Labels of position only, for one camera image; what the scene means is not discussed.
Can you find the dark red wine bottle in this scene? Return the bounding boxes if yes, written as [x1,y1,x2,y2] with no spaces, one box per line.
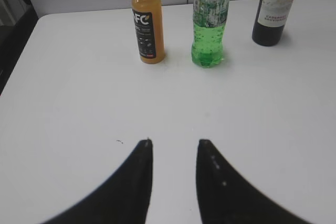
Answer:
[252,0,293,46]

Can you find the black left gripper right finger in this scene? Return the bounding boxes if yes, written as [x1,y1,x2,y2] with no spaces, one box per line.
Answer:
[196,139,306,223]

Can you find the orange juice bottle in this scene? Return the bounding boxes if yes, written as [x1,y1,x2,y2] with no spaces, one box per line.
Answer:
[131,0,165,64]

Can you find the green sprite bottle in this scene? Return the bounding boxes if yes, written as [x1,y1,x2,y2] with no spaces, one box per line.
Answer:
[191,0,230,68]

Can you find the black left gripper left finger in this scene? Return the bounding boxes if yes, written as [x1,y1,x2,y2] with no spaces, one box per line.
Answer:
[47,138,153,223]

